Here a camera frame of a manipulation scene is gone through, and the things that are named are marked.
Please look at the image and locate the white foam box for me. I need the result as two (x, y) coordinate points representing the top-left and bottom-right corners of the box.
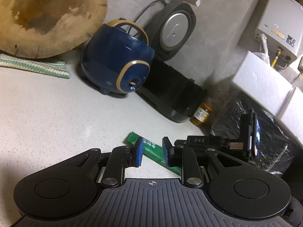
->
(276, 86), (303, 135)
(231, 51), (293, 116)

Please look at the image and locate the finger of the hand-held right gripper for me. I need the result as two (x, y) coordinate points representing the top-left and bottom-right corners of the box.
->
(174, 135), (231, 151)

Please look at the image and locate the green packet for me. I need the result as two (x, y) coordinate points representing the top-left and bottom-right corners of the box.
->
(123, 132), (183, 174)

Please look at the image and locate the blue rice cooker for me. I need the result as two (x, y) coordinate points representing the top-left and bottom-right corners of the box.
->
(80, 19), (155, 95)

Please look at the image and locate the glass jar with orange lid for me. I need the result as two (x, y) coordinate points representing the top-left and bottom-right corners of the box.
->
(190, 103), (213, 127)

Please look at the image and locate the white wall water heater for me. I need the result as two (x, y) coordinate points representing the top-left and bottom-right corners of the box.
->
(254, 0), (303, 62)

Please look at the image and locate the round wooden cutting board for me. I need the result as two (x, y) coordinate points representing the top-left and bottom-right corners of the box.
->
(0, 0), (108, 59)

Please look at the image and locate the small clear plastic bag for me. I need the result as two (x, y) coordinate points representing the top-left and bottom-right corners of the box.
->
(252, 33), (271, 64)

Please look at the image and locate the black foil bag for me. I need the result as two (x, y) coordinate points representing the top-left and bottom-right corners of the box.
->
(211, 92), (303, 178)

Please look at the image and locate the black rice cooker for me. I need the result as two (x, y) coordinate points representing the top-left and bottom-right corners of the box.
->
(136, 2), (209, 123)

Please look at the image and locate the green striped cloth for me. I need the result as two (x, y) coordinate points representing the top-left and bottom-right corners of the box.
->
(0, 54), (71, 79)

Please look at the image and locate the black power cable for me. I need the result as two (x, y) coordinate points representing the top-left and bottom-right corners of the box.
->
(134, 0), (166, 36)

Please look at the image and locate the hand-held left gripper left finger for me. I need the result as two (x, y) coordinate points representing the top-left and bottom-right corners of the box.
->
(53, 137), (144, 188)

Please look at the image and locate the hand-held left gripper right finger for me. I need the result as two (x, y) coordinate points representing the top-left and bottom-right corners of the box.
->
(162, 136), (247, 188)

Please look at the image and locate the brass gas pipe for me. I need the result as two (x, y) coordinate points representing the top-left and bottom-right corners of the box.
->
(270, 48), (283, 68)

